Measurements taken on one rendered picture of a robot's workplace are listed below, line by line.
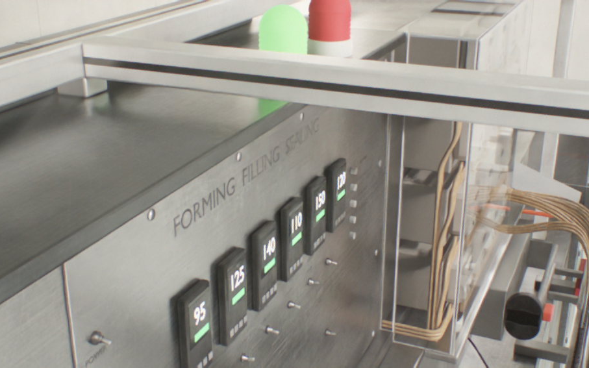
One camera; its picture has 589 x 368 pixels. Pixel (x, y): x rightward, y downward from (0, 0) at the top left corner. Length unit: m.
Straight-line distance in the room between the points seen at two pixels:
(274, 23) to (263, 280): 0.29
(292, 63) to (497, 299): 1.07
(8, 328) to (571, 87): 0.48
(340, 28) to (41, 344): 0.63
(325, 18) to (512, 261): 0.94
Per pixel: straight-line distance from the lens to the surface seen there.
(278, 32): 0.93
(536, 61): 6.04
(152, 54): 0.84
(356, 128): 1.15
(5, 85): 0.81
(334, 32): 1.07
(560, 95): 0.71
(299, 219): 0.96
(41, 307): 0.60
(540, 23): 5.99
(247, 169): 0.84
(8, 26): 4.56
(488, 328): 1.77
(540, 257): 2.07
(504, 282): 1.76
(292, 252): 0.96
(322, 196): 1.03
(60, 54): 0.86
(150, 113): 0.83
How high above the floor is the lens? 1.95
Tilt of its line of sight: 21 degrees down
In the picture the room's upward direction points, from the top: straight up
